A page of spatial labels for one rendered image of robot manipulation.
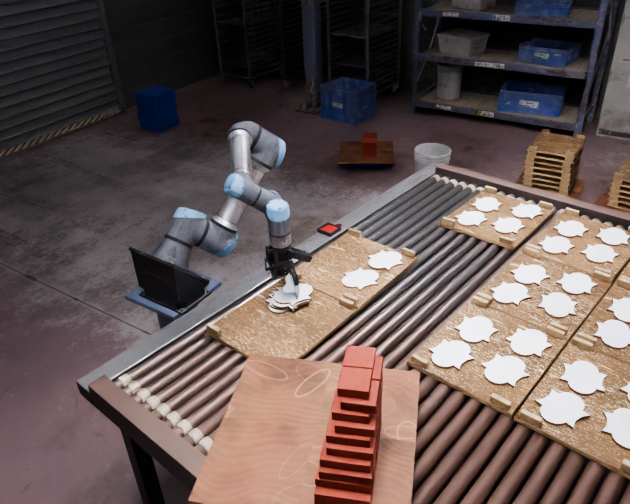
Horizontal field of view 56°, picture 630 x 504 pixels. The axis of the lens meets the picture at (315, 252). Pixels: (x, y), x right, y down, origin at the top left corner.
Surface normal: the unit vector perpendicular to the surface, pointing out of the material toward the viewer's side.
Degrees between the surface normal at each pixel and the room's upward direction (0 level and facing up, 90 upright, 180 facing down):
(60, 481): 0
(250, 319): 0
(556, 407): 0
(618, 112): 90
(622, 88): 87
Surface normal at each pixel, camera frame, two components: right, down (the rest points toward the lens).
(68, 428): -0.04, -0.85
